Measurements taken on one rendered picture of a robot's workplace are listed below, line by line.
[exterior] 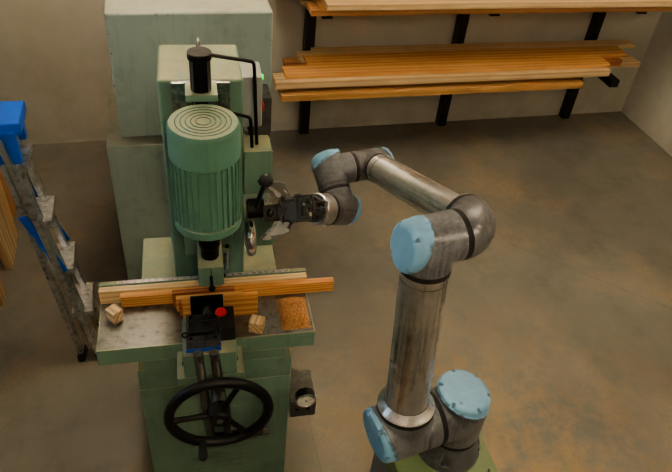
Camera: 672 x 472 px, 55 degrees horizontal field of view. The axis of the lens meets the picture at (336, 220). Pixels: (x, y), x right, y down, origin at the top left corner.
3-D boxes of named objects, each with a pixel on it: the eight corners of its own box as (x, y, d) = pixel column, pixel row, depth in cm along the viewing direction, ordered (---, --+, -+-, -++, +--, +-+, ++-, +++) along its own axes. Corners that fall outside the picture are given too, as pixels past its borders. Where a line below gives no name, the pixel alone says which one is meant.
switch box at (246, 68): (241, 127, 189) (240, 77, 179) (238, 110, 197) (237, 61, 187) (262, 126, 191) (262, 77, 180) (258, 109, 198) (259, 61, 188)
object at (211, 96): (186, 120, 165) (182, 57, 155) (186, 104, 171) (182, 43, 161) (218, 119, 167) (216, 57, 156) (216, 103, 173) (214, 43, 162)
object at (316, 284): (121, 307, 187) (119, 298, 185) (122, 302, 189) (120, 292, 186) (333, 290, 200) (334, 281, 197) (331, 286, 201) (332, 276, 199)
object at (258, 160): (244, 194, 192) (243, 152, 183) (241, 177, 199) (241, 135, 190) (272, 193, 194) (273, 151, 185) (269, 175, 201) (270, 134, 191)
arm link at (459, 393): (490, 439, 182) (505, 402, 171) (437, 458, 176) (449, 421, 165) (462, 396, 193) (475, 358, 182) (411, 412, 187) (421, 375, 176)
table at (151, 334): (94, 395, 171) (91, 380, 167) (103, 309, 194) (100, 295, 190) (320, 371, 183) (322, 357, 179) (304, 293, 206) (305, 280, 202)
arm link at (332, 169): (340, 155, 197) (352, 193, 194) (305, 161, 193) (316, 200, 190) (350, 143, 188) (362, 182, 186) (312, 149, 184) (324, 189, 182)
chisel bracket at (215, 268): (199, 290, 183) (197, 269, 178) (197, 257, 194) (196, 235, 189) (225, 288, 185) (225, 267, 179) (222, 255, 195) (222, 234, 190)
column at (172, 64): (174, 282, 211) (154, 80, 165) (174, 237, 227) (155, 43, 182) (244, 277, 215) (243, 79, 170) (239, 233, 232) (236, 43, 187)
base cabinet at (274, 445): (158, 513, 232) (137, 392, 188) (160, 380, 276) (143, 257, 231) (283, 495, 241) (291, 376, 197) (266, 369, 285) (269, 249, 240)
